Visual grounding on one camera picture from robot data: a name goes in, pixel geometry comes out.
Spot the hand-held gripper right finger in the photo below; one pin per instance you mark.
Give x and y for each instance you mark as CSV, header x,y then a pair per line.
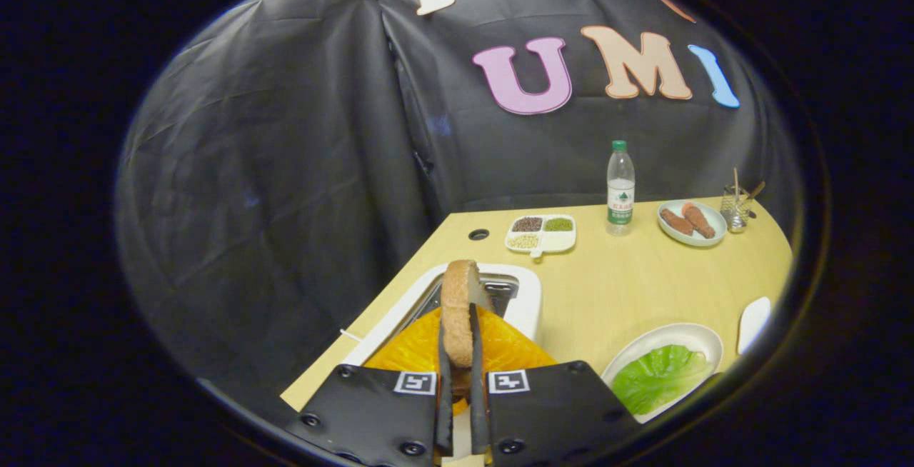
x,y
478,410

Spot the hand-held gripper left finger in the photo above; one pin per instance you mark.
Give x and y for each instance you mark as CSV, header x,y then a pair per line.
x,y
444,410

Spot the toasted bread slice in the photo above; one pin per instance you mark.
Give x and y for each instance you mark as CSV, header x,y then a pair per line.
x,y
457,303

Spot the green lettuce leaf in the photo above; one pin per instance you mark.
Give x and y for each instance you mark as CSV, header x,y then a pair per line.
x,y
660,378

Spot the white toaster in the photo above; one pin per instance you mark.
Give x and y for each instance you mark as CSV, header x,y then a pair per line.
x,y
525,310

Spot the white divided condiment dish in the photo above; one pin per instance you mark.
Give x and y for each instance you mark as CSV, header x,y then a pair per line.
x,y
560,240

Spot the white round plate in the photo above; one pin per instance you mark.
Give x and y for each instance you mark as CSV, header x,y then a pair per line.
x,y
685,335

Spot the clear plastic water bottle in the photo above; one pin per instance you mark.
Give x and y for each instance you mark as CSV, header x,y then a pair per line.
x,y
620,196

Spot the pale green round plate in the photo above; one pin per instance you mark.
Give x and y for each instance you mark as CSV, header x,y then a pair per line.
x,y
689,240

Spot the small brown meat patty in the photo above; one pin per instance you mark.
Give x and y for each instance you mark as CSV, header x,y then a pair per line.
x,y
675,221

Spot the white square plate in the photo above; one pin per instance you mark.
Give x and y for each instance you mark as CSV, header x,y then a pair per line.
x,y
753,324

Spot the black backdrop cloth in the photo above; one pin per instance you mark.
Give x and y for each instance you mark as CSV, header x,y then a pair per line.
x,y
285,167

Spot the large brown meat patty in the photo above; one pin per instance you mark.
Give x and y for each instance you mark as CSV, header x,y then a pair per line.
x,y
700,221

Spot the clear glass jar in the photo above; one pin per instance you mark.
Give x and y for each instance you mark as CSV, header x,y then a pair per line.
x,y
734,216

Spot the light wooden stick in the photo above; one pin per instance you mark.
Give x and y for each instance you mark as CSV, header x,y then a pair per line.
x,y
736,180

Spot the dark wooden stick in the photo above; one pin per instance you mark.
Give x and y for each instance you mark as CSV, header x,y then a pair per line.
x,y
755,191

